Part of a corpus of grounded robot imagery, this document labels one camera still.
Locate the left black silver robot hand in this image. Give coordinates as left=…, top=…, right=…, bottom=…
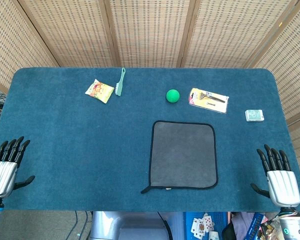
left=0, top=136, right=36, bottom=200

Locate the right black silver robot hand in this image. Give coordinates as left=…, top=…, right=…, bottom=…
left=250, top=144, right=300, bottom=208

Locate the grey green microfibre cloth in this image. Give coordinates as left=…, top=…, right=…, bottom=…
left=140, top=120, right=219, bottom=195

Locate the blue cardboard box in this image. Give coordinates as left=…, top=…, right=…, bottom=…
left=244, top=212, right=269, bottom=240

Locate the purple cloth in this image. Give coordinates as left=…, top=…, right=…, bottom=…
left=230, top=212, right=253, bottom=237

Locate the blue plastic crate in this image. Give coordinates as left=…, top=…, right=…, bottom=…
left=184, top=211, right=231, bottom=240

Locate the small green white card box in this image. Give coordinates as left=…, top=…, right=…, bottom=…
left=244, top=109, right=264, bottom=123

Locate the blue carpet table mat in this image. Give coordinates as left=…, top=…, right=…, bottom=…
left=0, top=66, right=300, bottom=213

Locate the spread playing cards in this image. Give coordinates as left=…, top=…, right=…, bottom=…
left=190, top=212, right=214, bottom=238

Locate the razor blister pack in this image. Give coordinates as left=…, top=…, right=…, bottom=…
left=188, top=87, right=230, bottom=115

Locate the yellow snack packet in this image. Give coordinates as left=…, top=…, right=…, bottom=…
left=84, top=78, right=115, bottom=104

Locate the silver robot torso base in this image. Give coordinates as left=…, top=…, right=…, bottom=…
left=89, top=211, right=186, bottom=240

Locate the green ball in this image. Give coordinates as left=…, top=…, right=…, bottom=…
left=166, top=89, right=181, bottom=103

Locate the light green cleaning brush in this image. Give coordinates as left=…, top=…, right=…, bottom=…
left=114, top=67, right=127, bottom=97

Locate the bamboo folding screen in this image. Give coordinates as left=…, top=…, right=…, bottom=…
left=0, top=0, right=300, bottom=176

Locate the black cable under table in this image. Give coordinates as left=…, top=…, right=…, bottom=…
left=64, top=211, right=91, bottom=240

